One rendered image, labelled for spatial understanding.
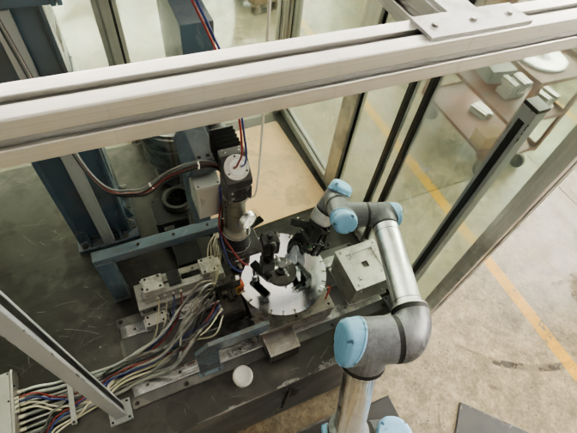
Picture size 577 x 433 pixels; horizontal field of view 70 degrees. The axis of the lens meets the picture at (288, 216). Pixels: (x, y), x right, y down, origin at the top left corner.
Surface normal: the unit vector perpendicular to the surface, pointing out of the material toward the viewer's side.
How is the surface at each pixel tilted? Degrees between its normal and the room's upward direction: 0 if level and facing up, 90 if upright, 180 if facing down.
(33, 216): 0
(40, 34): 90
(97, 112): 90
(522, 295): 0
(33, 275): 0
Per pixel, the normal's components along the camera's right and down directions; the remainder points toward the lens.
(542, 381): 0.09, -0.59
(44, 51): 0.40, 0.77
